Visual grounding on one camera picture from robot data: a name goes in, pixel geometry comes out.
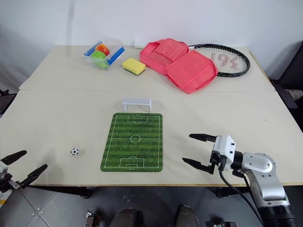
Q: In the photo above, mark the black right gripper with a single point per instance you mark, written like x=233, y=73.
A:
x=216, y=159

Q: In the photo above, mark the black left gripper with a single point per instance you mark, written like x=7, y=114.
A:
x=7, y=181

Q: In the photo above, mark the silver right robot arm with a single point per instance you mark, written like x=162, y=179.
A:
x=265, y=175

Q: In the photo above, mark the mini soccer ball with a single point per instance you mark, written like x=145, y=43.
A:
x=74, y=152

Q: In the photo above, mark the green soccer field mat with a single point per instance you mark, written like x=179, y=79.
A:
x=132, y=142

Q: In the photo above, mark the dark rounded shape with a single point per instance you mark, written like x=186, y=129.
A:
x=187, y=216
x=129, y=217

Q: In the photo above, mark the dark floor fixture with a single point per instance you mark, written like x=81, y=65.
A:
x=220, y=223

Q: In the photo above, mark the white miniature goal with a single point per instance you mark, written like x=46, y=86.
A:
x=136, y=102

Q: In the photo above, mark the small metal floor fixture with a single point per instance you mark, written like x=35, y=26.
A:
x=90, y=217

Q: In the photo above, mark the pink fabric bag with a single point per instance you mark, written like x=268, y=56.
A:
x=180, y=63

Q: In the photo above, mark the black tennis racket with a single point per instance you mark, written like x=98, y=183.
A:
x=229, y=60

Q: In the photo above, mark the yellow sponge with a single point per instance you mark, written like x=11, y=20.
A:
x=133, y=65

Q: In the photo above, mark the dark chair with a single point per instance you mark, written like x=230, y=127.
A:
x=290, y=78

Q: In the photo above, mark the clear box with blue clips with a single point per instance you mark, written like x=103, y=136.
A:
x=113, y=56

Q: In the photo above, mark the green ball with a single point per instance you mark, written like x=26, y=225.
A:
x=98, y=56

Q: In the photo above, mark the orange ball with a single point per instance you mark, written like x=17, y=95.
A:
x=103, y=48

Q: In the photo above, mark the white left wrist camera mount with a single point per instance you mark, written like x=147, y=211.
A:
x=2, y=168

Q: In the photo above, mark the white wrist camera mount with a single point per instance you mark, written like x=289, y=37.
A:
x=2, y=168
x=226, y=149

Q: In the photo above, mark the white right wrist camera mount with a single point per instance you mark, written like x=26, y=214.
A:
x=226, y=149

